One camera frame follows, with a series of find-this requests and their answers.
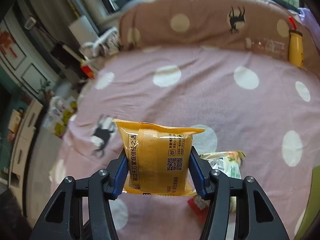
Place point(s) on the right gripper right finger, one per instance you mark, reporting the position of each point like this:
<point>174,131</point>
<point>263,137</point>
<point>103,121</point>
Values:
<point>256,217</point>

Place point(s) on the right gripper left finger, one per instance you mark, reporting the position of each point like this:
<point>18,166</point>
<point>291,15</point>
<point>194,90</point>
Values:
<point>80,208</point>

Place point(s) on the red snack packet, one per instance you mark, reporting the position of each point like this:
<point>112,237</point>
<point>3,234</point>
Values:
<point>199,207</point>

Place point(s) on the pale green snack bag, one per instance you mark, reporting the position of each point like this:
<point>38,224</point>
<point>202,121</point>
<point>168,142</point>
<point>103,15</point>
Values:
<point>228,162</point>

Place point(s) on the orange-yellow bread packet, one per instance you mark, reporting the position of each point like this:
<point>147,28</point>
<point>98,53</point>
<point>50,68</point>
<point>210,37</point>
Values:
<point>158,157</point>

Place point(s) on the green white cardboard box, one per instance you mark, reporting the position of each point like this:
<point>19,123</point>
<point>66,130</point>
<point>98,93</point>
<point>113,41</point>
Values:
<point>308,225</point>

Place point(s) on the pink polka dot sheet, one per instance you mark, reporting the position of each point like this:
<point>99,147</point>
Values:
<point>266,108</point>

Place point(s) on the red fries box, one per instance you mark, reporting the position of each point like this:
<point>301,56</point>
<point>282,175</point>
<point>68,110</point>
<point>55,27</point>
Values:
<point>87,70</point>

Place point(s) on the clear plastic bottle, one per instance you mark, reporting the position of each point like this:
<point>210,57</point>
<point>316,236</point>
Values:
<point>266,47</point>

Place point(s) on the yellow bear bottle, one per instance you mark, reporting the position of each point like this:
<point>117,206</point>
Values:
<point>296,50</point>

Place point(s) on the striped white cloth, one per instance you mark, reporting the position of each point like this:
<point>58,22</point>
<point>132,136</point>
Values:
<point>106,45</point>

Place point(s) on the brown polka dot bolster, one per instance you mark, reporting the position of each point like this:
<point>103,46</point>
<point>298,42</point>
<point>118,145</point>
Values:
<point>217,23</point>

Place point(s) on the purple floral cloth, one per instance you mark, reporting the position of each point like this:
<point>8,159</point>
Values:
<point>309,21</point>

